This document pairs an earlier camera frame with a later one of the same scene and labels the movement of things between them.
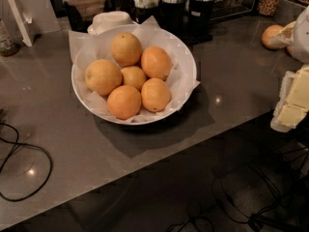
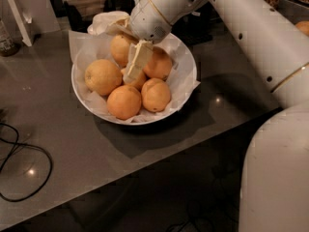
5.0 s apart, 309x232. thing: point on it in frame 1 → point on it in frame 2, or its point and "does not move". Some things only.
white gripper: [301, 38] → [145, 20]
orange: [126, 49] does not move
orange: [102, 76] does not move
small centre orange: [132, 75] does not move
